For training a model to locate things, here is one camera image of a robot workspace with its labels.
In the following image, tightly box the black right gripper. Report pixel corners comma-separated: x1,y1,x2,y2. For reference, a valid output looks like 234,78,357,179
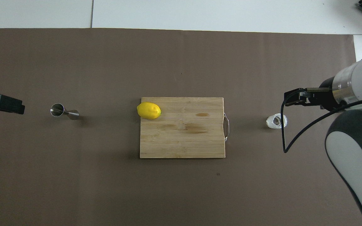
285,77,338,112

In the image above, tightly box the brown paper table mat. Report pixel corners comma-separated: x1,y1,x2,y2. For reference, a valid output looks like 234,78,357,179
0,28,362,226

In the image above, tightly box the yellow lemon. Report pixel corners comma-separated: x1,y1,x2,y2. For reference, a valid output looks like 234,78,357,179
137,102,162,120

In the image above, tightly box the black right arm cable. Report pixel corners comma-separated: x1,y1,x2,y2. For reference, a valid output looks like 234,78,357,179
281,88,362,153

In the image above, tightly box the steel double jigger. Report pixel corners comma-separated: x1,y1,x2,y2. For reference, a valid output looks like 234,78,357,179
50,103,80,120

